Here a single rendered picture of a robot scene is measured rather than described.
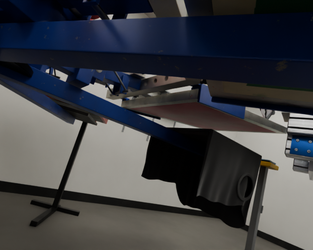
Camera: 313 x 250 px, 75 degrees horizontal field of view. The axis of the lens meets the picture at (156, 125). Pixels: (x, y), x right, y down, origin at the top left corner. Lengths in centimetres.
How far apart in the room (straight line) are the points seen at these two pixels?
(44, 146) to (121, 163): 108
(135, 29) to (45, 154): 260
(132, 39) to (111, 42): 4
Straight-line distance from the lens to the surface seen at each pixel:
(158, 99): 92
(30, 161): 284
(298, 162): 155
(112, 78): 85
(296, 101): 56
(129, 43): 31
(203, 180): 94
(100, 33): 36
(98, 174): 308
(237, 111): 93
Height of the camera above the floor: 73
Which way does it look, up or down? 11 degrees up
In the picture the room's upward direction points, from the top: 16 degrees clockwise
